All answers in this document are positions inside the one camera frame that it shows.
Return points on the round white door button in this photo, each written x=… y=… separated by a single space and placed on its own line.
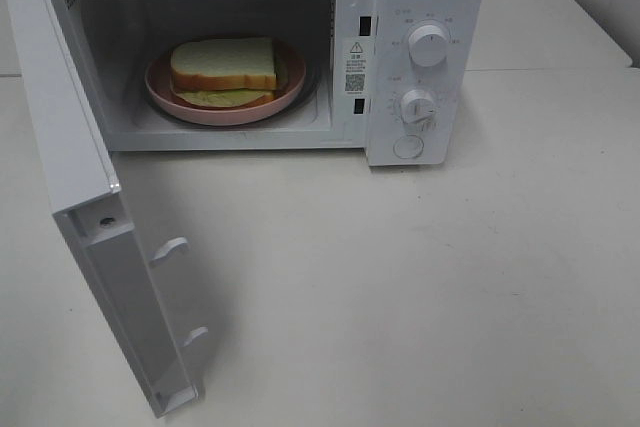
x=408 y=147

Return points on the sandwich with lettuce and cheese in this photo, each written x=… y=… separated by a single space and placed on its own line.
x=225 y=73

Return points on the pink round plate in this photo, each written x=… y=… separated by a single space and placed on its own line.
x=293 y=73

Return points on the white microwave door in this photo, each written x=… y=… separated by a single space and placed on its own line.
x=63 y=89

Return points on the glass microwave turntable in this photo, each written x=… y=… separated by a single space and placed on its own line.
x=311 y=87

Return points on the lower white timer knob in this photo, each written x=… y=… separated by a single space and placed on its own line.
x=417 y=106

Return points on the white warning label sticker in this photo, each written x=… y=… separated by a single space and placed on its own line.
x=356 y=60

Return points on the white microwave oven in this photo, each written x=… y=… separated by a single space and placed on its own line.
x=125 y=36

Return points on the upper white round knob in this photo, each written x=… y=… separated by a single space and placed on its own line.
x=428 y=43

